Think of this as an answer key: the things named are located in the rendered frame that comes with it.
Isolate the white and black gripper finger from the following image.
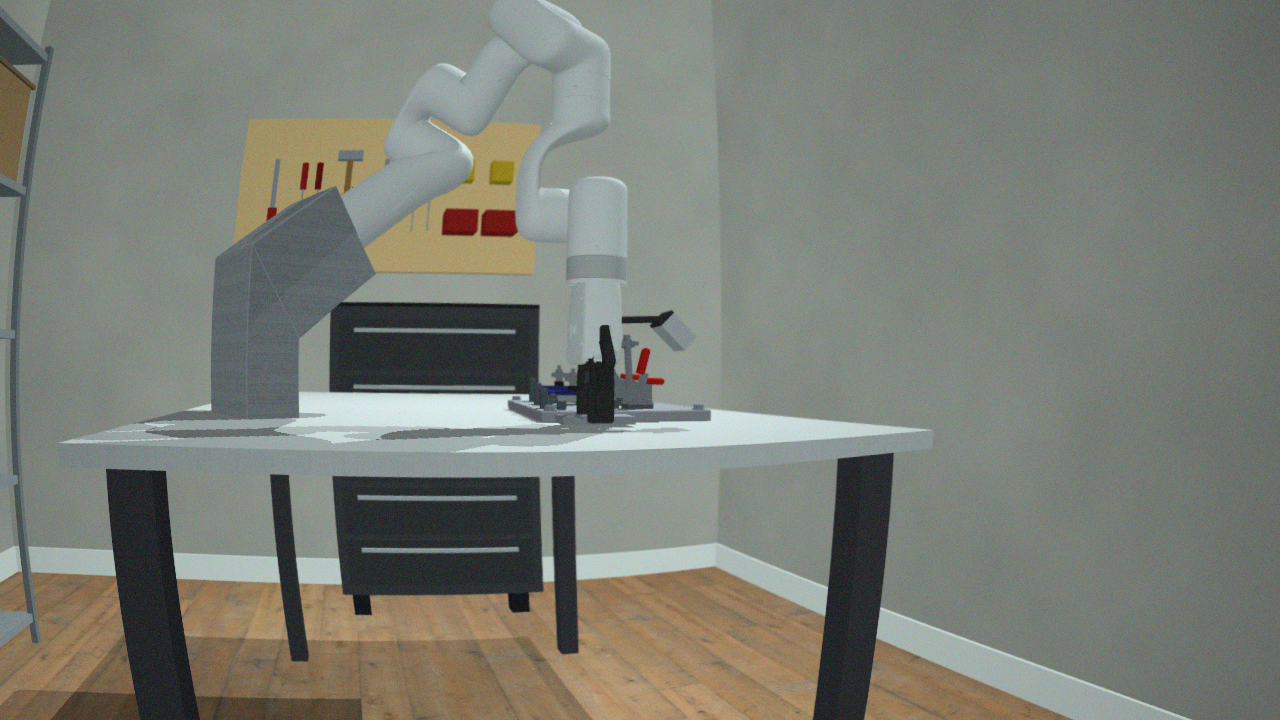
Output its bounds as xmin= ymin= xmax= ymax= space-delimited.
xmin=588 ymin=325 xmax=616 ymax=423
xmin=577 ymin=361 xmax=590 ymax=414

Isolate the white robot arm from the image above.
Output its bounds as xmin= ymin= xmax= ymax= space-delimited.
xmin=340 ymin=0 xmax=628 ymax=281

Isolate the toggle clamp with red handle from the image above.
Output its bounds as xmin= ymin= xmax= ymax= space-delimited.
xmin=552 ymin=365 xmax=640 ymax=386

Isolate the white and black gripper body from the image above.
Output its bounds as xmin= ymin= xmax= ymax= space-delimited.
xmin=566 ymin=278 xmax=626 ymax=365

